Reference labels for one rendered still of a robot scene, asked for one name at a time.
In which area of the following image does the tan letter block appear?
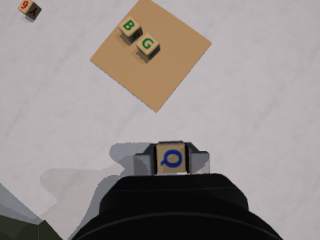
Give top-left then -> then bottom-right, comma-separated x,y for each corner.
17,0 -> 42,20
156,141 -> 186,173
118,15 -> 143,43
136,33 -> 160,60

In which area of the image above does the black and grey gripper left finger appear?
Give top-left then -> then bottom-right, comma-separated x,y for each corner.
133,143 -> 158,176

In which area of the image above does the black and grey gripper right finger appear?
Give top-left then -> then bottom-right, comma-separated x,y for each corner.
184,142 -> 210,174

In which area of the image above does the tan square mat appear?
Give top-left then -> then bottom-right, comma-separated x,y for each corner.
90,0 -> 212,112

